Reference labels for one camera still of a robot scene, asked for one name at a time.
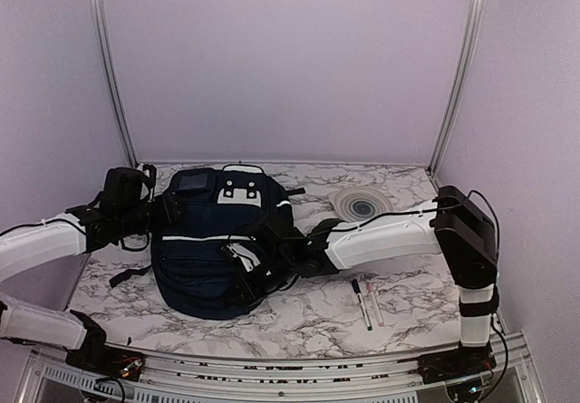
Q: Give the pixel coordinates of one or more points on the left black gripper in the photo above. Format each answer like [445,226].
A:
[169,213]

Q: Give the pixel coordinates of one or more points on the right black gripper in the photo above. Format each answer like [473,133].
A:
[252,293]

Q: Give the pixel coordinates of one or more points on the navy blue student backpack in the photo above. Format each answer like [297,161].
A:
[221,206]

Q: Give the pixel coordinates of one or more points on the blue cap marker pen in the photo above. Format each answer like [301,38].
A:
[357,291]

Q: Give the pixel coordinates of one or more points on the pink cap marker pen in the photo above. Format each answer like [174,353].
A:
[375,304]

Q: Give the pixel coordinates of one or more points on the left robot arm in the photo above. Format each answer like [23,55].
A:
[126,206]

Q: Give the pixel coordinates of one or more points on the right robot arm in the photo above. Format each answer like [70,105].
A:
[450,224]

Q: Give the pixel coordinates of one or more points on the grey swirl ceramic plate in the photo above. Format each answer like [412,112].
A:
[352,204]

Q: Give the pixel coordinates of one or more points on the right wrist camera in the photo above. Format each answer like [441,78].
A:
[240,256]

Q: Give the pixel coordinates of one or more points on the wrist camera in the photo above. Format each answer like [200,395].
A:
[148,178]
[240,256]

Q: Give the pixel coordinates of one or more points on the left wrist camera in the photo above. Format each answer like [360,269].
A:
[148,178]

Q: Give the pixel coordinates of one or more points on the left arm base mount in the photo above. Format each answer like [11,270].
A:
[97,356]

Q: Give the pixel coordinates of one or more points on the front aluminium rail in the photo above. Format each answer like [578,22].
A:
[378,378]

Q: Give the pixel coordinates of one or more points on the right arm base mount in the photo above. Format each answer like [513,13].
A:
[457,363]

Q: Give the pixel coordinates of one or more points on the left aluminium frame post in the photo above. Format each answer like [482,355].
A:
[111,81]

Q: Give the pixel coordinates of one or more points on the aluminium frame post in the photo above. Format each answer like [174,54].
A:
[467,49]
[111,81]

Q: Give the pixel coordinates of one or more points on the right aluminium frame post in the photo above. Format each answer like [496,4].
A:
[467,49]

